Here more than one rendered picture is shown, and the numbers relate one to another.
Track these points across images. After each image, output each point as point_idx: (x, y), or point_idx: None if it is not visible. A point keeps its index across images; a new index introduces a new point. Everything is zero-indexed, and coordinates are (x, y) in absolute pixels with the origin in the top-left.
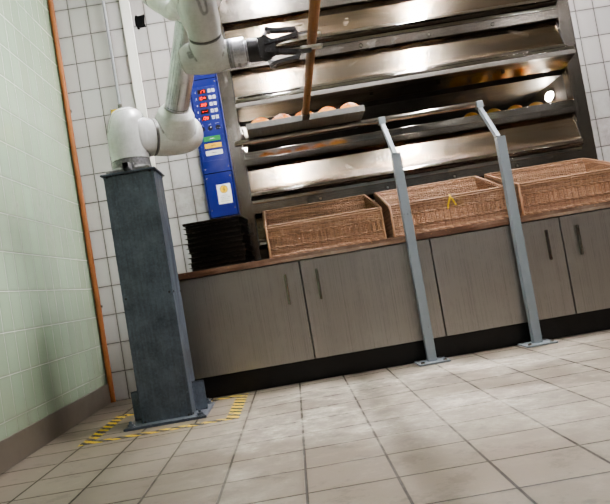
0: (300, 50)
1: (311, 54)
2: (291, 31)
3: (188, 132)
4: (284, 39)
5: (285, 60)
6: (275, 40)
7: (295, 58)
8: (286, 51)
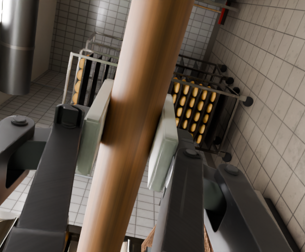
0: (191, 151)
1: (124, 238)
2: (14, 173)
3: None
4: (70, 197)
5: (284, 249)
6: (52, 248)
7: (250, 187)
8: (195, 214)
